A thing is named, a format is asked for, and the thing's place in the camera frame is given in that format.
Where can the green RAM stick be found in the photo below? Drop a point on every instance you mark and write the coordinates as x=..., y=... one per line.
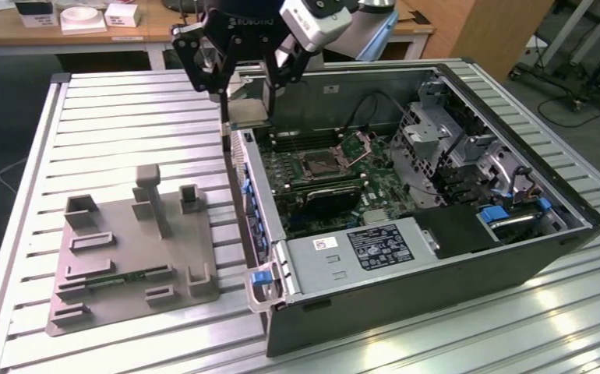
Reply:
x=117, y=281

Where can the CPU socket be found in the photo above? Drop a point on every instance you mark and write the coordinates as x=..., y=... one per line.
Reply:
x=319, y=163

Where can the black graphics card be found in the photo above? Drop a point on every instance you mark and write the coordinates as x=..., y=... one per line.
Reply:
x=330, y=204

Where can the open black PC case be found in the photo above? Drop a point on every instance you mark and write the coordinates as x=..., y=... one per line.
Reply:
x=434, y=311

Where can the gray power supply unit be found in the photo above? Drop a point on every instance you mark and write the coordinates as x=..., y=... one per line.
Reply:
x=330, y=269

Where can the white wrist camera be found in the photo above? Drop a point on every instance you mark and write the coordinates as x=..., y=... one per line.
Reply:
x=319, y=27

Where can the white box with round bowl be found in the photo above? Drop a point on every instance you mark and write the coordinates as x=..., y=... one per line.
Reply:
x=81, y=21

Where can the silver chipset heatsink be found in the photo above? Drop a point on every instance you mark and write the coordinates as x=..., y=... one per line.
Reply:
x=377, y=216

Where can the blue case latch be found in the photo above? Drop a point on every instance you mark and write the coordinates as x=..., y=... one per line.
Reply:
x=259, y=278

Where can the green motherboard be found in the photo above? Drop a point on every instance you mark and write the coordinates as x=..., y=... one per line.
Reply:
x=377, y=195

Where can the brown wooden cabinet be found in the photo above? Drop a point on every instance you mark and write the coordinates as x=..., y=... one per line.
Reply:
x=486, y=27

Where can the white box with black top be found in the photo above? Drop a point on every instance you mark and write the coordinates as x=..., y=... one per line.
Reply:
x=35, y=15

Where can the CPU with silver top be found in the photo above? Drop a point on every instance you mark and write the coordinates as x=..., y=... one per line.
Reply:
x=246, y=112

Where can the black RAM slot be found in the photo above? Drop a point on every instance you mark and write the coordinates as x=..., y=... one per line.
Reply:
x=303, y=148
x=303, y=133
x=303, y=143
x=303, y=138

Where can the blue card retainer clip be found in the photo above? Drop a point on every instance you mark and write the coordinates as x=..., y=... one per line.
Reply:
x=245, y=186

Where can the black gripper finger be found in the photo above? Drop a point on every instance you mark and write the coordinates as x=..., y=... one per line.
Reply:
x=191, y=58
x=278, y=66

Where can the silver metal disk bay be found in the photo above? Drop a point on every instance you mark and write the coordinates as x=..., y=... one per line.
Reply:
x=423, y=136

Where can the black wheeled stand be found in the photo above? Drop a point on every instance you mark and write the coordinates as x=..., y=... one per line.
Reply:
x=553, y=80

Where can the gray parts rack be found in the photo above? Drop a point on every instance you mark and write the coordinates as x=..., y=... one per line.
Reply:
x=122, y=233

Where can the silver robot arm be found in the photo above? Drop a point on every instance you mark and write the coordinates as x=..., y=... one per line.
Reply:
x=377, y=35

